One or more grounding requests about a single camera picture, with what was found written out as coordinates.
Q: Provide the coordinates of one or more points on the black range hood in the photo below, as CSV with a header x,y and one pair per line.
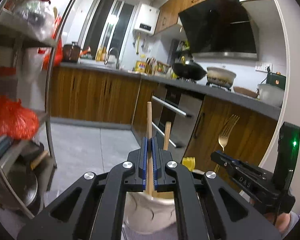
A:
x,y
215,25

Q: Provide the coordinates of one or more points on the kitchen window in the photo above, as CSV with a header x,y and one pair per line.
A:
x,y
97,22

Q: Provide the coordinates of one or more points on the chrome sink faucet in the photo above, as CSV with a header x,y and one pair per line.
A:
x,y
118,60

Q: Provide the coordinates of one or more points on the hanging red plastic bag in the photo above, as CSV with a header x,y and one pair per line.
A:
x,y
57,52

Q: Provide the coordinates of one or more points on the metal shelf rack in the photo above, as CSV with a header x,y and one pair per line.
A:
x,y
49,92

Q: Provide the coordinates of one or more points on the built-in steel oven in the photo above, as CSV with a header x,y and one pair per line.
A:
x,y
187,105

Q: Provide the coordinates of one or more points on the wooden cabinets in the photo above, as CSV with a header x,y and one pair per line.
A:
x,y
90,95
170,10

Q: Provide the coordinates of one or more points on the yellow-green plastic fork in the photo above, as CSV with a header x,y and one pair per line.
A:
x,y
189,163

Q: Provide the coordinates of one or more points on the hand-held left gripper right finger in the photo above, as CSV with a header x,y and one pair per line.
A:
x,y
155,155

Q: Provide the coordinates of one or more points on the person's right hand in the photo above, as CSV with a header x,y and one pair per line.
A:
x,y
285,222

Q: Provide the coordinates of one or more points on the black wok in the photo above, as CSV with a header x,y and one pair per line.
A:
x,y
187,71

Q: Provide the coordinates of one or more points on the black frying pan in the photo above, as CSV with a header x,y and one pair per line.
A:
x,y
25,187

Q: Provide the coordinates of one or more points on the crumpled red plastic bag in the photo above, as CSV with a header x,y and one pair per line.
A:
x,y
12,120

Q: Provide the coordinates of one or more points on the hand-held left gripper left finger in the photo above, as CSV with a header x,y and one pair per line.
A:
x,y
145,155

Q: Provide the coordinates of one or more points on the white water heater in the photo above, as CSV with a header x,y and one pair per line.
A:
x,y
145,17

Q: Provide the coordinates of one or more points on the floral ceramic utensil holder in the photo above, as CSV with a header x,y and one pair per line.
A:
x,y
150,215

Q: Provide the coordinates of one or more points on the wooden upper cabinets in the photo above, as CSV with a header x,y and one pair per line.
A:
x,y
170,10

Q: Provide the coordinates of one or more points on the white casserole pot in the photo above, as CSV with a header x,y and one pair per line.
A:
x,y
221,76

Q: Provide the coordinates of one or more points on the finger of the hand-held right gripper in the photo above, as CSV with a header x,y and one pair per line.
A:
x,y
222,160
240,162

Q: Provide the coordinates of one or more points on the red-lid storage container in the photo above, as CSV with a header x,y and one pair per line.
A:
x,y
5,82

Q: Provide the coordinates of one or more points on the clear plastic bag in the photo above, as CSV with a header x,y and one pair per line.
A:
x,y
37,17

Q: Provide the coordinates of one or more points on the green and white cooker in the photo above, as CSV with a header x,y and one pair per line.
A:
x,y
271,95

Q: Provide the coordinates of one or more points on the wooden lower cabinets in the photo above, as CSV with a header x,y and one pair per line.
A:
x,y
90,95

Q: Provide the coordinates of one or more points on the gold metal fork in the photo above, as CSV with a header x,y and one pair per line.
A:
x,y
227,132

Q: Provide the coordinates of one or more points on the white wall socket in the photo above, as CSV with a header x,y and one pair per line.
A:
x,y
261,67

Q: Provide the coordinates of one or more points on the amber liquid bottle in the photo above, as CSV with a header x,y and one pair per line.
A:
x,y
101,53

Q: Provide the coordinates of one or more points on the white plastic bag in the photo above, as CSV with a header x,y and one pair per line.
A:
x,y
32,65

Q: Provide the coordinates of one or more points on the yellow oil container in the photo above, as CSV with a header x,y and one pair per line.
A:
x,y
140,67

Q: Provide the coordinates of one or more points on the grey kitchen countertop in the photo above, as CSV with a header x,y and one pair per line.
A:
x,y
215,91

